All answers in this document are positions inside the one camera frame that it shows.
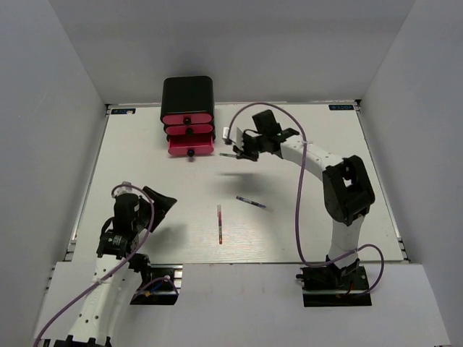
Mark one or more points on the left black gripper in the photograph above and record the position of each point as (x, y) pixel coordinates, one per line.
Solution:
(163, 204)

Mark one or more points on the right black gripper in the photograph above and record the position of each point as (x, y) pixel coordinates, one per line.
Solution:
(243, 152)

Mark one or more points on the purple gel pen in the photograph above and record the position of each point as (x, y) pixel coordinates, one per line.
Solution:
(253, 203)

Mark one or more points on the black drawer cabinet pink drawers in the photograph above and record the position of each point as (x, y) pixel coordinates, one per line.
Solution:
(187, 115)

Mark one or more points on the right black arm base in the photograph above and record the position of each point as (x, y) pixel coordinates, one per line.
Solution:
(321, 287)

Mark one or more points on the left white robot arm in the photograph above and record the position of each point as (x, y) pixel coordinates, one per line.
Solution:
(121, 272)

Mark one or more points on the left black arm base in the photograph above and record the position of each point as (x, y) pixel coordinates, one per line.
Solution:
(160, 287)

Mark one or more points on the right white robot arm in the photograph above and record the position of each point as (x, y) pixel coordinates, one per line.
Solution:
(347, 190)

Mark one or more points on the red gel pen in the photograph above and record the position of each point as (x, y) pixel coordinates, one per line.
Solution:
(220, 227)

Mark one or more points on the blue label sticker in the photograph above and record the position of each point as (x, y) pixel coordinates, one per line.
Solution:
(341, 107)
(123, 111)

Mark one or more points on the left blue label sticker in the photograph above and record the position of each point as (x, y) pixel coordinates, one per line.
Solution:
(123, 111)

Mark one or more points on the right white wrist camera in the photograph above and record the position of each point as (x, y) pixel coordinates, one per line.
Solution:
(232, 136)

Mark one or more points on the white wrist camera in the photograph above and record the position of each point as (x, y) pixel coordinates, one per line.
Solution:
(124, 188)
(232, 136)

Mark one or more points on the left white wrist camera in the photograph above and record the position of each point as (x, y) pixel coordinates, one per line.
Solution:
(124, 188)

